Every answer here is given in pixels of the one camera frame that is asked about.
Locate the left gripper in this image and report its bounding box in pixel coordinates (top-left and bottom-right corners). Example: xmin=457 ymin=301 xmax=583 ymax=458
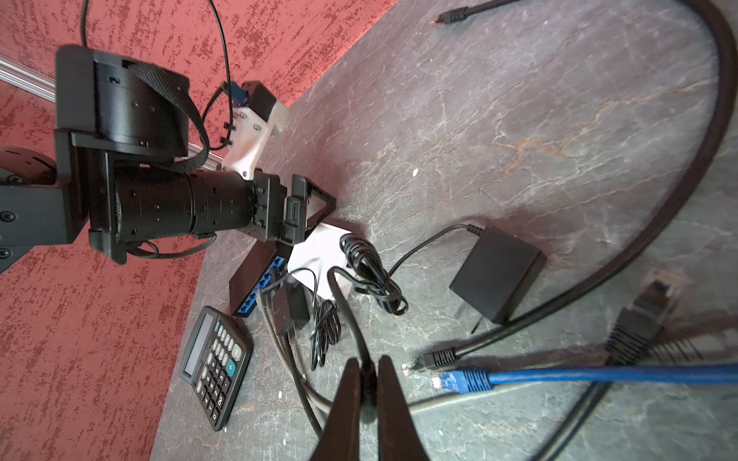
xmin=250 ymin=170 xmax=336 ymax=245

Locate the white small network switch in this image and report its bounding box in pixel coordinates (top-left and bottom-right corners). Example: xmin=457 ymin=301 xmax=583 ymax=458
xmin=288 ymin=224 xmax=355 ymax=301

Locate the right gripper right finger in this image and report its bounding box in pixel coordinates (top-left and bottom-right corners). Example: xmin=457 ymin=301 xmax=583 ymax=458
xmin=377 ymin=355 xmax=430 ymax=461

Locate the blue ethernet cable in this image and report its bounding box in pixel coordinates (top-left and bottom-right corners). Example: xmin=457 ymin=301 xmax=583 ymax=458
xmin=430 ymin=362 xmax=738 ymax=396

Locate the black power adapter with cable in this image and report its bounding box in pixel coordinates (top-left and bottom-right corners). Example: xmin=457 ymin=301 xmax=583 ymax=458
xmin=339 ymin=224 xmax=547 ymax=326

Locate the black ethernet cable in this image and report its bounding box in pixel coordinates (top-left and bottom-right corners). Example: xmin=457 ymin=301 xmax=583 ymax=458
xmin=410 ymin=0 xmax=738 ymax=373
xmin=276 ymin=266 xmax=376 ymax=439

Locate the black power adapter left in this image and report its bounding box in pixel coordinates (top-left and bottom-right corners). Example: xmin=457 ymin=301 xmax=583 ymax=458
xmin=272 ymin=273 xmax=342 ymax=371

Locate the grey ethernet cable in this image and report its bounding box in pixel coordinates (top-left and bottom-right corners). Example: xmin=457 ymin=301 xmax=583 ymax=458
xmin=256 ymin=287 xmax=520 ymax=416

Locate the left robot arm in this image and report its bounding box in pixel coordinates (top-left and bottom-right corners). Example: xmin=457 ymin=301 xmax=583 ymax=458
xmin=1 ymin=45 xmax=336 ymax=268

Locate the black calculator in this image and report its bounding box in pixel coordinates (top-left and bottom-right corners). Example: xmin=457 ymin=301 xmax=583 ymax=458
xmin=178 ymin=305 xmax=253 ymax=432

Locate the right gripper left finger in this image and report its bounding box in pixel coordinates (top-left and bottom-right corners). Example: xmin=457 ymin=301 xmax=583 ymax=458
xmin=311 ymin=358 xmax=362 ymax=461

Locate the black network switch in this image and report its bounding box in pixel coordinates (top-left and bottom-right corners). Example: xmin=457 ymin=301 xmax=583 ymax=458
xmin=229 ymin=242 xmax=292 ymax=317

